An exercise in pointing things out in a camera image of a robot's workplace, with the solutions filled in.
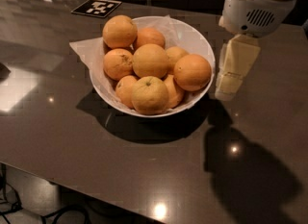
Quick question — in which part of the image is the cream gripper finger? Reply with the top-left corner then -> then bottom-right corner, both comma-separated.
215,35 -> 261,101

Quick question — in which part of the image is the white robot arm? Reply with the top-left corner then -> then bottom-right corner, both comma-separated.
215,0 -> 297,101

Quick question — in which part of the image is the white bowl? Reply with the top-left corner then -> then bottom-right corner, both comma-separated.
88,16 -> 216,118

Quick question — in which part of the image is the front right hidden orange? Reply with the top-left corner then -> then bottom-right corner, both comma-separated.
164,75 -> 185,109

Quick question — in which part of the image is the small front left orange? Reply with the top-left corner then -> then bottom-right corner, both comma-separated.
115,75 -> 138,109

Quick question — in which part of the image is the partly hidden back orange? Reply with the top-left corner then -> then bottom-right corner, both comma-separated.
166,46 -> 188,74

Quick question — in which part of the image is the black white marker tag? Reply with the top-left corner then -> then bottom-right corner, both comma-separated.
71,0 -> 121,18

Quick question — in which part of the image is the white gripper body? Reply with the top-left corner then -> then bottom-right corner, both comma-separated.
219,0 -> 296,37

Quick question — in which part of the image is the front yellowish orange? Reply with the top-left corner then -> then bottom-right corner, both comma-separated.
131,76 -> 169,115

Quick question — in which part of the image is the white paper liner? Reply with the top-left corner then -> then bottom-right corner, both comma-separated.
70,15 -> 208,117

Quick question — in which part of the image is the black floor cable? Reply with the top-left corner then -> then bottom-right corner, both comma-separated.
0,163 -> 92,224

